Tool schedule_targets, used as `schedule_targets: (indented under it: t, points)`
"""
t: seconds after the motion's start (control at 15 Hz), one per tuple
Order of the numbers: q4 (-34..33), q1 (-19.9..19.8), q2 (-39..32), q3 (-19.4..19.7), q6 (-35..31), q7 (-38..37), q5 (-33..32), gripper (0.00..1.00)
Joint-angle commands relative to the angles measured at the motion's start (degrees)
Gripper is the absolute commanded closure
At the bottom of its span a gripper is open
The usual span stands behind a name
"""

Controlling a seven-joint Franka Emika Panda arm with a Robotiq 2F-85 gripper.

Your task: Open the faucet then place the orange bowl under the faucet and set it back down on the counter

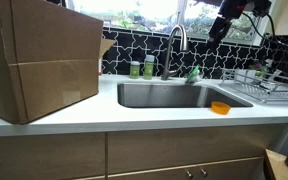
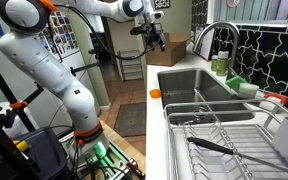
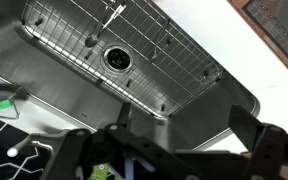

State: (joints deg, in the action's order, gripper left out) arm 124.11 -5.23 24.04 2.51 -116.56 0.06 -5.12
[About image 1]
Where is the metal dish rack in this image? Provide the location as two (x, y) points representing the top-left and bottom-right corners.
(221, 69), (288, 104)

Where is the short green soap bottle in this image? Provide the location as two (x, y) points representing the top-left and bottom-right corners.
(130, 61), (140, 79)

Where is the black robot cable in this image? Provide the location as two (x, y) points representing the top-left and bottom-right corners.
(240, 11), (288, 51)

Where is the stainless steel sink basin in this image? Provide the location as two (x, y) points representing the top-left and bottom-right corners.
(117, 82), (252, 108)

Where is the green sponge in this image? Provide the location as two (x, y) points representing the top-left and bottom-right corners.
(185, 66), (199, 84)

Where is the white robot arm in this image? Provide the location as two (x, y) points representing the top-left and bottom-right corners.
(194, 0), (272, 44)

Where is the large cardboard box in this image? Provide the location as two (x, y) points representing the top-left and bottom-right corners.
(0, 0), (105, 124)

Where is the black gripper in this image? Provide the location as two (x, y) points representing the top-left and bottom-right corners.
(208, 17), (232, 43)

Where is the wooden cabinet front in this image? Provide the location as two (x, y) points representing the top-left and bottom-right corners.
(0, 124), (288, 180)

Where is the curved steel faucet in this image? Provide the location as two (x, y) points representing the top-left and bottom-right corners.
(161, 24), (189, 81)

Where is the orange bowl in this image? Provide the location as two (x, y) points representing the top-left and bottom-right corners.
(211, 101), (231, 115)

